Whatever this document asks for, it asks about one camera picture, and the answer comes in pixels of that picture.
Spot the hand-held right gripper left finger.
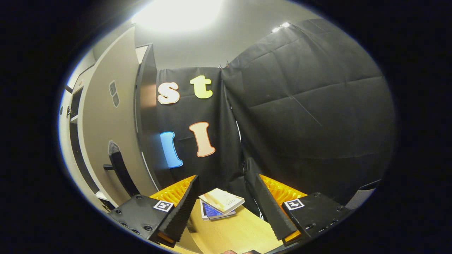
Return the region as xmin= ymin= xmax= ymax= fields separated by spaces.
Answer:
xmin=106 ymin=175 xmax=200 ymax=247

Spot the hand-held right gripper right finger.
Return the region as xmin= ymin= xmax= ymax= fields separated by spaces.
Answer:
xmin=254 ymin=174 xmax=353 ymax=246

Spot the white shoe cabinet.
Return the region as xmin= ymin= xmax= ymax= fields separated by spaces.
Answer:
xmin=58 ymin=42 xmax=177 ymax=212

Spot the white cabinet door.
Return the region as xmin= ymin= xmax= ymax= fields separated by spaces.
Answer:
xmin=78 ymin=26 xmax=159 ymax=208

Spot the blue book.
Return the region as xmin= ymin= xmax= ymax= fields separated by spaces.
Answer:
xmin=200 ymin=199 xmax=236 ymax=221

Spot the cream book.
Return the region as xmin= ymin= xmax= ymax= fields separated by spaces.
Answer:
xmin=198 ymin=188 xmax=245 ymax=215

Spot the grey ribbed panel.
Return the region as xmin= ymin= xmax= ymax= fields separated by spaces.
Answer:
xmin=345 ymin=180 xmax=382 ymax=210

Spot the black backdrop cloth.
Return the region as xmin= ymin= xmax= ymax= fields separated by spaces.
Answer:
xmin=155 ymin=18 xmax=396 ymax=212

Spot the ceiling light panel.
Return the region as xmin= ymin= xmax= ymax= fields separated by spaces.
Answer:
xmin=271 ymin=22 xmax=292 ymax=33
xmin=132 ymin=0 xmax=225 ymax=32

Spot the black door handle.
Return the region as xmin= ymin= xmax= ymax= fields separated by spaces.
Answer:
xmin=103 ymin=140 xmax=140 ymax=198

